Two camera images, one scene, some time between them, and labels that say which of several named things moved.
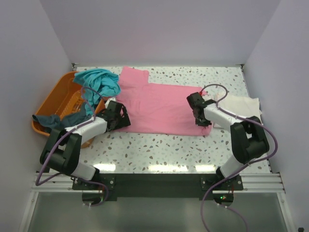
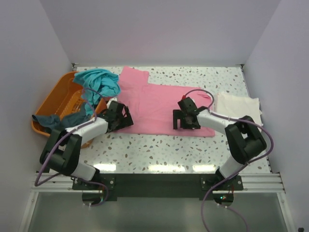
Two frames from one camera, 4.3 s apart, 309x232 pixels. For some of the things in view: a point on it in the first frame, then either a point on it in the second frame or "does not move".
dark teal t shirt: [50, 123] does not move
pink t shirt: [156, 108] does not move
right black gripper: [205, 123] -> [177, 114]
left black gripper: [123, 121] does not move
